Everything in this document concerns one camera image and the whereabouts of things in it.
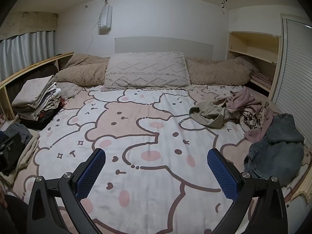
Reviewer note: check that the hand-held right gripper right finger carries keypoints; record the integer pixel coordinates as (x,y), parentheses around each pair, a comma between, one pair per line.
(223,175)

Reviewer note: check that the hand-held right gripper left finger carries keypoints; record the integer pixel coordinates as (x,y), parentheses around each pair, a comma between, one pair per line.
(91,173)

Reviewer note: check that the blue denim jeans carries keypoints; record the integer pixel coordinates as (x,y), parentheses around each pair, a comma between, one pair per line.
(277,151)

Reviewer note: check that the folded clothes pile at left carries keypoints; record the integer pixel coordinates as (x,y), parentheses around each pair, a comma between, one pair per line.
(25,157)

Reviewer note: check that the dark folded clothes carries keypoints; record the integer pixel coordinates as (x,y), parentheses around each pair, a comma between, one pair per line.
(40,121)

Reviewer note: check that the stack of folded light clothes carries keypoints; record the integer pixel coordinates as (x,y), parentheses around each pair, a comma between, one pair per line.
(36,97)

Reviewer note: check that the grey folded cloth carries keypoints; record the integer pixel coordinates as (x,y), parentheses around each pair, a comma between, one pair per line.
(18,130)

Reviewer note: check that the olive beige garment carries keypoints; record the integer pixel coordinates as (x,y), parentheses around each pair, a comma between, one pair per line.
(209,113)

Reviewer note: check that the black and white printed garment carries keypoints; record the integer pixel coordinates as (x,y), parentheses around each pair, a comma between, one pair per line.
(252,118)

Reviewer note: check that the person's dark clothing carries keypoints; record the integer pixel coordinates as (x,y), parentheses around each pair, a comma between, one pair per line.
(12,217)

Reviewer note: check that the printed bear blanket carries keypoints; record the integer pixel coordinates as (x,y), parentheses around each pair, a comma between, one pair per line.
(146,131)

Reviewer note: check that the pink garment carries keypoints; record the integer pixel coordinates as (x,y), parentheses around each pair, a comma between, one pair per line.
(243,100)

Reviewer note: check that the small textured beige cushion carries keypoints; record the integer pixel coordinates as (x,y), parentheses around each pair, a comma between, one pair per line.
(69,90)

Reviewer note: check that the grey curtain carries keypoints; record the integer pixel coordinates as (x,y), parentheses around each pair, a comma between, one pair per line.
(26,50)

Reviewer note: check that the tan pillow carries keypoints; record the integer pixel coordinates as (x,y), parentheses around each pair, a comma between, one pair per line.
(80,70)

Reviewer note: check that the folded pink sheets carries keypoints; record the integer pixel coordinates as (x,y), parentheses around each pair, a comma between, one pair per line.
(260,76)

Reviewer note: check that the beige textured pillow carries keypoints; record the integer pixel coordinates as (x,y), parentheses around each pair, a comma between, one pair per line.
(146,72)

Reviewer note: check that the beige printed curtain valance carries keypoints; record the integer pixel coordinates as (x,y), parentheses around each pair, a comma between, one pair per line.
(29,22)

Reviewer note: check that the white slatted shutter door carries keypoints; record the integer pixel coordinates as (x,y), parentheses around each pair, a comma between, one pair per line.
(295,65)

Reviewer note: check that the white headboard panel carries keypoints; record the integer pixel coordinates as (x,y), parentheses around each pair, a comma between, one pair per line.
(163,45)

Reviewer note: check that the wooden bedside rail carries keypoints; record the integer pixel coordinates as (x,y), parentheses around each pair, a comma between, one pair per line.
(31,64)

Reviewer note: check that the wooden wall shelf niche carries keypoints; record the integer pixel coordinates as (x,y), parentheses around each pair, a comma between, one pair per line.
(253,46)

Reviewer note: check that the white wall-mounted device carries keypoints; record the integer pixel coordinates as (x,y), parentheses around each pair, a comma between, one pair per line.
(105,20)

